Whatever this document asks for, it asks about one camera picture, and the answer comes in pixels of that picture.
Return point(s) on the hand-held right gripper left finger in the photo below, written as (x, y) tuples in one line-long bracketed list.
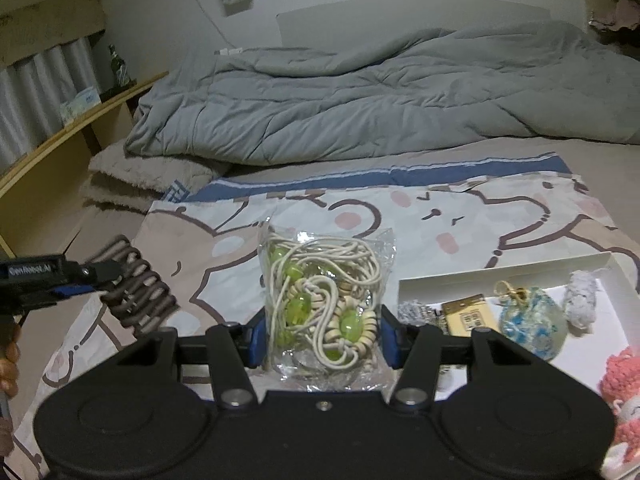
[(257, 340)]

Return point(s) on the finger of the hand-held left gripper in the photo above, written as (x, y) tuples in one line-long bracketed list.
[(70, 291), (97, 271)]

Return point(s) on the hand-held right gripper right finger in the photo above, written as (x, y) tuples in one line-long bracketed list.
[(390, 340)]

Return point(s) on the blue and white round pouch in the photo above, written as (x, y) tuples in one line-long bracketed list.
[(535, 325)]

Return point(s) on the white crocheted piece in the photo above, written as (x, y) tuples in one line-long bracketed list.
[(580, 300)]

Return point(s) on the white cardboard box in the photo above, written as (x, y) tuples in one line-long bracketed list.
[(587, 355)]

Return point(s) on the pink crocheted doll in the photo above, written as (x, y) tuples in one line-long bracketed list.
[(622, 375)]

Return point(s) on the person's left hand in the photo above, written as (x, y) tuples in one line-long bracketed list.
[(9, 365)]

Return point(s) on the small yellow box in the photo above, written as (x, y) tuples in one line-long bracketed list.
[(470, 317)]

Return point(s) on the wooden bedside shelf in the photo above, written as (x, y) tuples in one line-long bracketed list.
[(45, 180)]

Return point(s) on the beige fluffy blanket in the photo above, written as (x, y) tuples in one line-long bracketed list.
[(140, 175)]

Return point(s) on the cartoon bear printed blanket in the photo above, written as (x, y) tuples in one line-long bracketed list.
[(450, 210)]

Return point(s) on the tissue pack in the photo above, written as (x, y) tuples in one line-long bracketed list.
[(80, 105)]

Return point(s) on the grey curtain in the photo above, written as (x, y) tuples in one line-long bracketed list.
[(30, 95)]

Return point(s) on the green glass bottle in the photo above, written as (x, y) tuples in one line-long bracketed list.
[(119, 70)]

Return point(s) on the grey duvet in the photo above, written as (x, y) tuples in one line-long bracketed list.
[(375, 100)]

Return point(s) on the brown cardboard sheet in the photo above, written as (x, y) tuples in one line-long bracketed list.
[(50, 25)]

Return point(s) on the pink clothes pile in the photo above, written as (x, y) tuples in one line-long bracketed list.
[(625, 12)]

